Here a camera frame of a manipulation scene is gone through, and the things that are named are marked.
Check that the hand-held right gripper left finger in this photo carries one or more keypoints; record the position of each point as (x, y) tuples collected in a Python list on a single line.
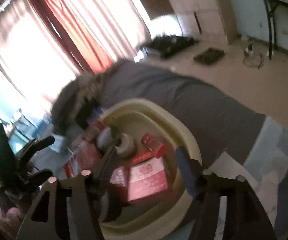
[(106, 162)]

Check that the red carton with white text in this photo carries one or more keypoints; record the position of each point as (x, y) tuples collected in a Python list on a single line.
[(149, 180)]

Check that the pink and red curtain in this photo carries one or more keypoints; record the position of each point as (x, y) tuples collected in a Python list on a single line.
[(59, 30)]

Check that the wooden wardrobe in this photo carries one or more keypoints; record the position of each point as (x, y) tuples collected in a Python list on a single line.
[(209, 5)]

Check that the person's left forearm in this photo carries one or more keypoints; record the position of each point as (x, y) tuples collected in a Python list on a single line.
[(11, 212)]

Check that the brown fur-trimmed coat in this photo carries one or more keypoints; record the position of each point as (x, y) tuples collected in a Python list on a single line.
[(84, 90)]

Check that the black foam tray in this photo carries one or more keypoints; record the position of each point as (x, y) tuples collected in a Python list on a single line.
[(209, 56)]

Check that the open black case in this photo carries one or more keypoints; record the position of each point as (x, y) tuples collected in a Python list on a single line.
[(169, 45)]

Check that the black folding table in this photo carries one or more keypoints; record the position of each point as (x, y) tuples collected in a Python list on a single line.
[(271, 30)]

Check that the white roll of tape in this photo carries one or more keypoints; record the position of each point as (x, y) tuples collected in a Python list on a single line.
[(127, 145)]

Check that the cream plastic basin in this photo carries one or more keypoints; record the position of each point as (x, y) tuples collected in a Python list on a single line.
[(164, 120)]

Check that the glossy dark red carton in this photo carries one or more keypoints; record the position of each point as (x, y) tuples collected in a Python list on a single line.
[(84, 155)]

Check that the small red and white box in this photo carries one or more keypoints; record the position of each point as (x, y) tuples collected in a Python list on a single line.
[(149, 140)]

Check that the white and green soft toy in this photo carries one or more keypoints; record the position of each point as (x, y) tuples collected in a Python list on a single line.
[(105, 137)]

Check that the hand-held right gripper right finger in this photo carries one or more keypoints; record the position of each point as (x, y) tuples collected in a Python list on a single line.
[(186, 170)]

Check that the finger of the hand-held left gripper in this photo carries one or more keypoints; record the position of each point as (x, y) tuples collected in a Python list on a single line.
[(38, 176), (42, 142)]

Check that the small red carton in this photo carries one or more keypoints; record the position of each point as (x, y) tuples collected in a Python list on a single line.
[(120, 177)]

